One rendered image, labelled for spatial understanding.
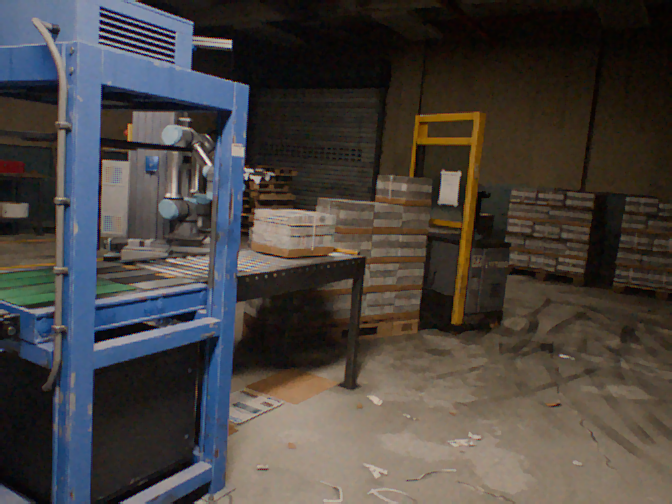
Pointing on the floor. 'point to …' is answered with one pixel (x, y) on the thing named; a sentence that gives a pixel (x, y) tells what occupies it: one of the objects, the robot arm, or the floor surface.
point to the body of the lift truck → (488, 276)
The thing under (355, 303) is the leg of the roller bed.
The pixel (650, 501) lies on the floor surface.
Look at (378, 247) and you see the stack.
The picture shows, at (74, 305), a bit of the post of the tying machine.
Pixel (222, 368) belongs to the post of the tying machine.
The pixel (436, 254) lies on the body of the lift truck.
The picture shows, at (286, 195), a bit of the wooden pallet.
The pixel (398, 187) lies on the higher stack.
